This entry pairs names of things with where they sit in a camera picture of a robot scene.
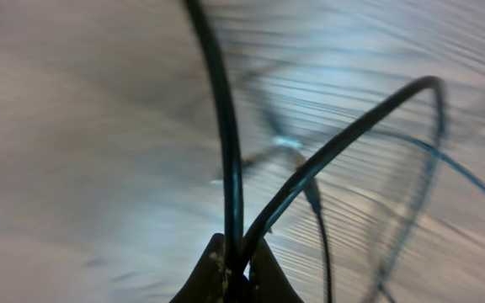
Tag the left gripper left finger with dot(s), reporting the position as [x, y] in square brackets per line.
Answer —
[206, 283]

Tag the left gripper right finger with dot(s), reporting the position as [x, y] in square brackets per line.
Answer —
[267, 280]

